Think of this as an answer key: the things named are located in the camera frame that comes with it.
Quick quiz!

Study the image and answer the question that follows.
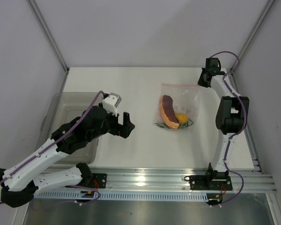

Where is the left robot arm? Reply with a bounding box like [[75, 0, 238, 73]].
[[0, 105, 135, 208]]

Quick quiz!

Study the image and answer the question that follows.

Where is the white slotted cable duct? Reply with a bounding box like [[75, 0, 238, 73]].
[[35, 189, 208, 202]]

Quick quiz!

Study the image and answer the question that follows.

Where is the aluminium frame post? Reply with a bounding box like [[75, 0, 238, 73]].
[[238, 0, 278, 61], [26, 0, 69, 74]]

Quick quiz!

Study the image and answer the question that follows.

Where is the left aluminium frame post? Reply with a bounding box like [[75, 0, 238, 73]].
[[26, 0, 69, 74]]

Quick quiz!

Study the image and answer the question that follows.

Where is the clear plastic bin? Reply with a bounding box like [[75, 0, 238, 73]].
[[36, 92, 99, 167]]

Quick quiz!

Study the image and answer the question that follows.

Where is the right aluminium frame post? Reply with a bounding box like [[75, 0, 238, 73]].
[[238, 0, 278, 61]]

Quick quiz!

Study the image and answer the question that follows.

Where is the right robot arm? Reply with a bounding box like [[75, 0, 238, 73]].
[[198, 57, 250, 189]]

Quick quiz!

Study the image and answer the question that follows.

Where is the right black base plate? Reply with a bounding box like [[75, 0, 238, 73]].
[[188, 175, 233, 191]]

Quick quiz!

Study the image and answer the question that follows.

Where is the orange papaya slice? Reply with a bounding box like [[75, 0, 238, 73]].
[[159, 95, 180, 129]]

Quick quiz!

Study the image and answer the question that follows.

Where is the green onion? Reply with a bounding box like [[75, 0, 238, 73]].
[[154, 119, 193, 129]]

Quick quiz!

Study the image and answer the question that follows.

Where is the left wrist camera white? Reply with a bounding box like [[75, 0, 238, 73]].
[[102, 93, 122, 117]]

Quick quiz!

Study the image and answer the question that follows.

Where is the yellow lemon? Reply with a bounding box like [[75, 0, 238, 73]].
[[175, 113, 189, 125]]

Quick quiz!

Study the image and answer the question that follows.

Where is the aluminium mounting rail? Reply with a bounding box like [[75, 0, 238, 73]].
[[37, 166, 278, 193]]

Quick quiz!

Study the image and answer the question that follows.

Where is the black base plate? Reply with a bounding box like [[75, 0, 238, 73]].
[[188, 175, 233, 191], [77, 173, 107, 189]]

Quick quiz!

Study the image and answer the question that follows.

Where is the clear zip top bag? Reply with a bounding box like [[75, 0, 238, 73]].
[[154, 83, 200, 130]]

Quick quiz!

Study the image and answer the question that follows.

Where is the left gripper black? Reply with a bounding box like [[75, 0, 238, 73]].
[[87, 106, 134, 143]]

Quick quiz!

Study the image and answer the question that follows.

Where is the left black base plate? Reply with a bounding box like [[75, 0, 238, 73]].
[[77, 173, 107, 189]]

